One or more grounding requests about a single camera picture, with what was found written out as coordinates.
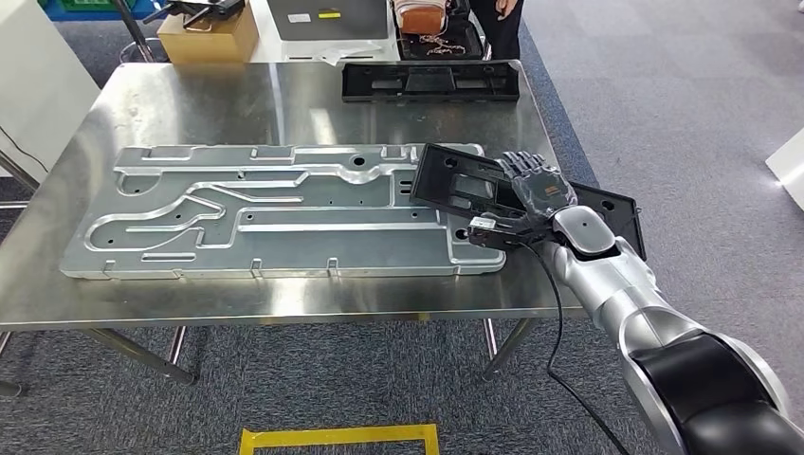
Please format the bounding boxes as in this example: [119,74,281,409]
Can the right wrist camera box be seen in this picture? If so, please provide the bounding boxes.
[466,215,556,251]

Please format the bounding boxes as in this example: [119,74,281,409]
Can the person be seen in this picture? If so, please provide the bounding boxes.
[467,0,525,62]

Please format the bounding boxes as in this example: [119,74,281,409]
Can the brown bag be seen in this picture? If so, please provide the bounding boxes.
[393,0,449,36]

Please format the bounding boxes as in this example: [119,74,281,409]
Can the white cabinet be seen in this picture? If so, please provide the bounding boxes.
[0,0,101,185]

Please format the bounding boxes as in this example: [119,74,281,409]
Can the grey flat tray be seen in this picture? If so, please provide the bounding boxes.
[266,0,390,43]

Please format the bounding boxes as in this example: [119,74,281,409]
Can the white board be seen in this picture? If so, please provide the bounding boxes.
[764,128,804,211]

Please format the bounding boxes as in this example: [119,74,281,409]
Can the stainless steel workbench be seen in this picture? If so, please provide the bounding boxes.
[0,59,590,398]

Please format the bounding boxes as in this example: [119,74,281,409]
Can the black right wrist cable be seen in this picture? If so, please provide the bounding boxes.
[520,241,630,455]

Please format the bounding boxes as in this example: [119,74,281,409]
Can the pressed grey metal panel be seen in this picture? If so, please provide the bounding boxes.
[59,142,507,282]

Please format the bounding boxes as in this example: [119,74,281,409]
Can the brown cardboard box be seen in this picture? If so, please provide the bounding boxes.
[156,3,260,64]

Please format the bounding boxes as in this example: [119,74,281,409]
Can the blue plastic crate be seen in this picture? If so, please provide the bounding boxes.
[37,0,161,23]

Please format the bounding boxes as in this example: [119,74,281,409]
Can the black tray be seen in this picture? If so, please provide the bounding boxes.
[392,0,486,63]

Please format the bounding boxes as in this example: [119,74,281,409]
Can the black plastic plate bracket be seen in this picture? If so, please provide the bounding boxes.
[340,61,521,104]
[409,142,649,263]

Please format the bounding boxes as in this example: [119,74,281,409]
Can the metal pole stand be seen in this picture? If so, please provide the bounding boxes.
[111,0,159,64]

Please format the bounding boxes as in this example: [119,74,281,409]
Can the black tool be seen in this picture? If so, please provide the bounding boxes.
[142,0,247,31]

